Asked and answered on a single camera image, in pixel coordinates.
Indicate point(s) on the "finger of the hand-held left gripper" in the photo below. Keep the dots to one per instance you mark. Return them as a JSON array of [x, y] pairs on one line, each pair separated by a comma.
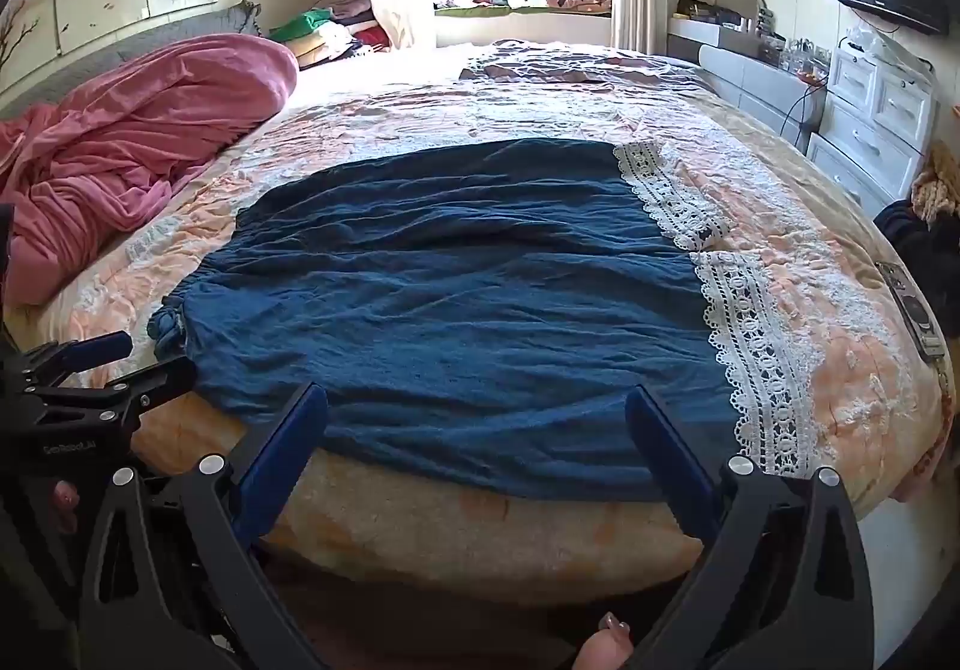
[[101, 346], [154, 381]]

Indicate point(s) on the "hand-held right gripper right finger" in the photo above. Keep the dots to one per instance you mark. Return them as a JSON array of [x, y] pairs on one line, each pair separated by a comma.
[[667, 460]]

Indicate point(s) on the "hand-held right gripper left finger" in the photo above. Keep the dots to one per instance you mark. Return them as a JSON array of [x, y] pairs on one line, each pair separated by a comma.
[[285, 449]]

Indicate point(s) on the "blue pants with lace trim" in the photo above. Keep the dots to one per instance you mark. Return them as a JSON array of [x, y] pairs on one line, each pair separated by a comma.
[[450, 280]]

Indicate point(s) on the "person's left hand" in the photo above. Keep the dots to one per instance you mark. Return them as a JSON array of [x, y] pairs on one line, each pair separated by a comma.
[[64, 499]]

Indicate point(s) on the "person's right hand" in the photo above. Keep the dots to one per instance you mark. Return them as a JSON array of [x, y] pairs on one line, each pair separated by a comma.
[[600, 644]]

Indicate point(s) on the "pink blanket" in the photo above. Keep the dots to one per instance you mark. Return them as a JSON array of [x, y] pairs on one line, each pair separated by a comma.
[[150, 115]]

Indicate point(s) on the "peach and white bedspread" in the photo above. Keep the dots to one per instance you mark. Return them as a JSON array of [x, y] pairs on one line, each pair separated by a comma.
[[810, 242]]

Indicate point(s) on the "grey remote control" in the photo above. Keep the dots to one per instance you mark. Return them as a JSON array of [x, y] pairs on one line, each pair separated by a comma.
[[916, 317]]

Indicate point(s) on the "grey headboard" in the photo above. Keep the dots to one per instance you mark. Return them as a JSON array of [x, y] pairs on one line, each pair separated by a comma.
[[97, 58]]

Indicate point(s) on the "black clothes heap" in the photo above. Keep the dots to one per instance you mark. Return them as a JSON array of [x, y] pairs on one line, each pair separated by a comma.
[[907, 235]]

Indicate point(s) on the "beige knit cloth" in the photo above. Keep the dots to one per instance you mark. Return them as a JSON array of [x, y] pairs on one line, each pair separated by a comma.
[[941, 182]]

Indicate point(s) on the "pile of folded clothes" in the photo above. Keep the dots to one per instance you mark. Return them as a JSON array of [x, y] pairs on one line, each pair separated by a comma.
[[330, 28]]

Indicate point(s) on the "grey dresser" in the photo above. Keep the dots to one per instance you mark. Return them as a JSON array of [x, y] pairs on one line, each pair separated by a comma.
[[750, 77]]

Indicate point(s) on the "white drawer cabinet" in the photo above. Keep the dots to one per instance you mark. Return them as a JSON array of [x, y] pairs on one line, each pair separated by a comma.
[[870, 107]]

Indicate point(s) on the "clutter of small bottles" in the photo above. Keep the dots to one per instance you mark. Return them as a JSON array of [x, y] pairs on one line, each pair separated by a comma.
[[795, 54]]

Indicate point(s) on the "clear plastic bag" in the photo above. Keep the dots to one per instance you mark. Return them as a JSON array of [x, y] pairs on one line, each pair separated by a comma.
[[874, 43]]

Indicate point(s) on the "green window seat cushion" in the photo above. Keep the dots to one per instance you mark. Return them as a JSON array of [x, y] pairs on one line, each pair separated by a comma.
[[487, 9]]

